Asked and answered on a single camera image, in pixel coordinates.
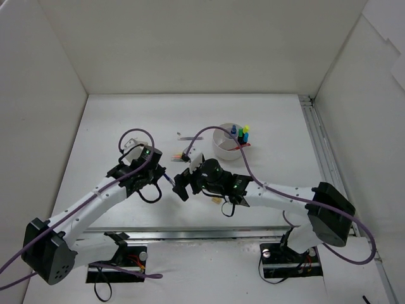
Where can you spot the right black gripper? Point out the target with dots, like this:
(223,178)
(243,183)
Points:
(186,185)

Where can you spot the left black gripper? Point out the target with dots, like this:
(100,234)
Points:
(157,173)

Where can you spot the blue ballpoint pen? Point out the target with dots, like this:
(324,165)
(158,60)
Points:
(169,180)

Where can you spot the clear glue bottle blue cap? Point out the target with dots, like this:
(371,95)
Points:
(233,131)

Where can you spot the green cap black highlighter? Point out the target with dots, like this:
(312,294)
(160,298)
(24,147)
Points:
(240,138)

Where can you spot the red ballpoint pen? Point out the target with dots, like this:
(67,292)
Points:
(241,146)

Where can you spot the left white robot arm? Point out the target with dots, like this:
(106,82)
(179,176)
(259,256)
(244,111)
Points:
(55,247)

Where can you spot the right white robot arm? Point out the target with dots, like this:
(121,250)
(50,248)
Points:
(328,213)

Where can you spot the small wooden clip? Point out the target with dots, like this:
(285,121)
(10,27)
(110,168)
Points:
(216,200)

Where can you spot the dark pen in clear sleeve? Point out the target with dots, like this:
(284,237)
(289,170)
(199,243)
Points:
(190,138)

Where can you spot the white round divided organizer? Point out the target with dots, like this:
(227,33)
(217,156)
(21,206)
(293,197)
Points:
(224,147)

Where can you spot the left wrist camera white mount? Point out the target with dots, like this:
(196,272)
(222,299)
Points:
(132,150)

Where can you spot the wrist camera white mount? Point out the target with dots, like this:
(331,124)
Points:
(196,160)
(132,150)

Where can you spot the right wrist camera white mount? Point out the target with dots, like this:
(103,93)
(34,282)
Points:
(196,160)

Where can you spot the aluminium frame rail front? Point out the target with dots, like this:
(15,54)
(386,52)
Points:
(190,233)

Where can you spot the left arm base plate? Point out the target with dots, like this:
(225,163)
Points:
(134,260)

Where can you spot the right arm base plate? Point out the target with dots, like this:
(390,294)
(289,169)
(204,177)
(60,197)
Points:
(277,265)

